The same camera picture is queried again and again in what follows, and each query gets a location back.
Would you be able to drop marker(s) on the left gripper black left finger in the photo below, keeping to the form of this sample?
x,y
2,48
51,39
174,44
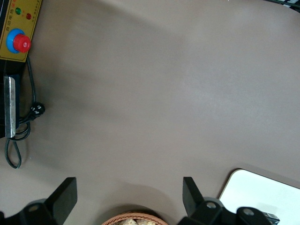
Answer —
x,y
63,201

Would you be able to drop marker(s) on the clear wrapped crispy snack pack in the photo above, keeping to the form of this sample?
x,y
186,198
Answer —
x,y
127,222
144,222

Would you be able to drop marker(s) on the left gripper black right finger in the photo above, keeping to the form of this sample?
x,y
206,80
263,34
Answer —
x,y
194,201

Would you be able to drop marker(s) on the yellow black control box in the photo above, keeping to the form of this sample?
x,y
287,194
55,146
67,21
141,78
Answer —
x,y
21,23

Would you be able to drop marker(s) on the cream plastic tray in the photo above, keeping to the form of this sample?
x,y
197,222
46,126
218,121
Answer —
x,y
257,192

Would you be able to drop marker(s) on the round brown wicker basket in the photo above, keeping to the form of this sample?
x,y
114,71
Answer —
x,y
122,215

